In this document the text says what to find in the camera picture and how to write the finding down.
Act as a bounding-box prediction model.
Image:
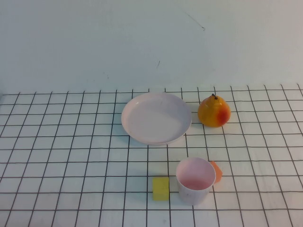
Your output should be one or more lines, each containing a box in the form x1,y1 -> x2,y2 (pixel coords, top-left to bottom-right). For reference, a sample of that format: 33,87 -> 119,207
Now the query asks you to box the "yellow foam cube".
152,177 -> 170,201

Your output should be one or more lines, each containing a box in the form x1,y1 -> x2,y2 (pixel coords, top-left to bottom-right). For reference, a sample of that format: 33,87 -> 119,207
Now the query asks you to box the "yellow orange toy pear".
197,93 -> 232,128

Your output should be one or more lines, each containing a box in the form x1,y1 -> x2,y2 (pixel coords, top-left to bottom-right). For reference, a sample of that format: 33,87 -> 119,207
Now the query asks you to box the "pale pink round plate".
121,92 -> 193,146

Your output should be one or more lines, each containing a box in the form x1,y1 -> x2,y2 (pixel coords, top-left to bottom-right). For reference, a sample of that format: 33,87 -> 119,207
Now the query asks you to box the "pale pink plastic cup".
176,157 -> 217,206

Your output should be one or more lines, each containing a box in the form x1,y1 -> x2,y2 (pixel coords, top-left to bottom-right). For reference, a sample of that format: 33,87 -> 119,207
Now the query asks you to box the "orange foam cube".
209,161 -> 224,185

